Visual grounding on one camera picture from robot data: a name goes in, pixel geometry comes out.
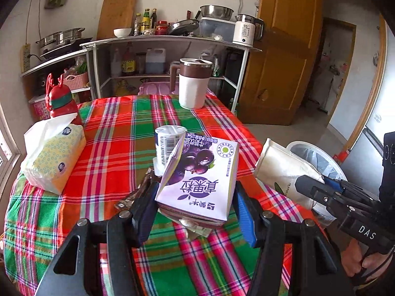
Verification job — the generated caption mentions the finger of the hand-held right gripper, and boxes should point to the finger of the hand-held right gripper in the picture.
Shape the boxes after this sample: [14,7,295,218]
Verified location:
[323,177,381,205]
[295,175,352,219]

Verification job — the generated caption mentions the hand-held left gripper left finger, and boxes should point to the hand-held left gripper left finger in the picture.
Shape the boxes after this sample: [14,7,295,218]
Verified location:
[35,180,161,296]

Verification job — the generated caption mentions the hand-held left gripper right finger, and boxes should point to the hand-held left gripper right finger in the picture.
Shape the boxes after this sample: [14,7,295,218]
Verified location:
[235,180,355,296]

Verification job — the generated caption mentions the white trash bin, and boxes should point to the white trash bin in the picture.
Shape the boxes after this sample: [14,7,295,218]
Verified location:
[285,141,349,192]

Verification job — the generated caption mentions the white paper pouch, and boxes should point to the white paper pouch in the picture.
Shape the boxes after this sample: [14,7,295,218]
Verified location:
[255,138,328,219]

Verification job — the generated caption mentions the wrapper scrap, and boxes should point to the wrapper scrap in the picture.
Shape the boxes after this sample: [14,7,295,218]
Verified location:
[173,216,217,239]

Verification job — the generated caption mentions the purple milk carton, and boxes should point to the purple milk carton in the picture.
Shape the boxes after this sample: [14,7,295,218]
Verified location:
[155,136,239,229]

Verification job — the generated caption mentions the white yogurt cup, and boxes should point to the white yogurt cup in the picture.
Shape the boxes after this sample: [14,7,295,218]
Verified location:
[154,125,188,175]

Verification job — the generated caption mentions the person's right hand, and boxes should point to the person's right hand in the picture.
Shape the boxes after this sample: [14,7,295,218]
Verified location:
[342,240,395,277]

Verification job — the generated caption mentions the grey refrigerator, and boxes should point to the grey refrigerator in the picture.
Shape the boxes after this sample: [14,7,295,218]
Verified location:
[339,123,388,188]

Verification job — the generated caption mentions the plaid tablecloth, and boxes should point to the plaid tablecloth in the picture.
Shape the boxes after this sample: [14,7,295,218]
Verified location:
[3,94,328,296]

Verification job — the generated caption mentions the yellow tissue pack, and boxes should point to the yellow tissue pack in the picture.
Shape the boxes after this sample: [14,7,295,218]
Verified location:
[19,112,87,195]

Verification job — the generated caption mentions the pink plastic stool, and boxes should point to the pink plastic stool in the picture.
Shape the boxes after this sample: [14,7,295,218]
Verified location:
[138,82,173,96]

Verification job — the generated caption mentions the yellow oil bottle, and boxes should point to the yellow oil bottle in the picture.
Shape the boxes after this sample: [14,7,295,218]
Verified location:
[115,79,136,97]

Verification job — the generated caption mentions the white pitcher with brown lid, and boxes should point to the white pitcher with brown lid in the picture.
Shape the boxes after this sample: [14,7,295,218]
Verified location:
[169,58,214,110]

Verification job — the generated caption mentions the wooden door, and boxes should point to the wooden door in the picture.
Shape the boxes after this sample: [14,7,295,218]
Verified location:
[237,0,324,126]

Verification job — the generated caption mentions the red water bottle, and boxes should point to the red water bottle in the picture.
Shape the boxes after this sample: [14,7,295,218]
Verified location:
[46,73,84,127]

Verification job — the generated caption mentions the pink patterned box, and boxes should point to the pink patterned box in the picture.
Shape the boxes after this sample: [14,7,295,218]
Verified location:
[30,96,51,121]

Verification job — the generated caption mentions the pink woven basket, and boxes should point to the pink woven basket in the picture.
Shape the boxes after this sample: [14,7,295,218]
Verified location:
[63,72,89,91]

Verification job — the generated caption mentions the white plastic jug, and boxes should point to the white plastic jug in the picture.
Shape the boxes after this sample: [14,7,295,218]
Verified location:
[145,48,167,74]

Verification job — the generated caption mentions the yellow label sauce bottle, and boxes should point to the yellow label sauce bottle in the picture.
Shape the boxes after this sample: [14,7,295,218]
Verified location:
[121,43,136,74]

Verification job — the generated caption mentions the clear plastic bottle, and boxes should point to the clear plastic bottle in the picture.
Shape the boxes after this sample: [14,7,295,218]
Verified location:
[110,48,122,77]

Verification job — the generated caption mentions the white electric kettle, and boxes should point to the white electric kettle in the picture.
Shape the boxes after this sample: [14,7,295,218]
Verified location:
[232,14,266,47]

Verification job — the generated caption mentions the metal shelf unit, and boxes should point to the metal shelf unit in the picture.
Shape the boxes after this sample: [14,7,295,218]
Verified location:
[81,35,263,114]

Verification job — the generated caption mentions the clear plastic container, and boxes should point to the clear plastic container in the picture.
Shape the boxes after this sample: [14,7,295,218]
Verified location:
[199,18,237,42]

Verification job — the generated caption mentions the frying pan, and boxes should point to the frying pan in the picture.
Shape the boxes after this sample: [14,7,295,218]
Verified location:
[167,10,202,37]

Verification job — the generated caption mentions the yellow-capped sauce bottle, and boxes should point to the yellow-capped sauce bottle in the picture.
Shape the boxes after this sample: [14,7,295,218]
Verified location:
[141,9,151,34]

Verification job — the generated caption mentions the yellow power strip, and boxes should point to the yellow power strip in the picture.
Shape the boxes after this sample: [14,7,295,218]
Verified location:
[21,44,31,73]

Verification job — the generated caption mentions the steel steamer pot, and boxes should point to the steel steamer pot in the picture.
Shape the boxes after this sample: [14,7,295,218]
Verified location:
[35,28,85,50]

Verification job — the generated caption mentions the wooden cutting board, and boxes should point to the wooden cutting board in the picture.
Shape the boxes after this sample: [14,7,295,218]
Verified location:
[97,0,138,40]

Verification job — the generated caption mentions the steel basin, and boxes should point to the steel basin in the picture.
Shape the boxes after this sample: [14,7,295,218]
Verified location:
[199,5,234,20]

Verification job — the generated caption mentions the window frame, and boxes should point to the window frame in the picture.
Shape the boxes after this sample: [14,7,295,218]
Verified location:
[0,102,22,198]

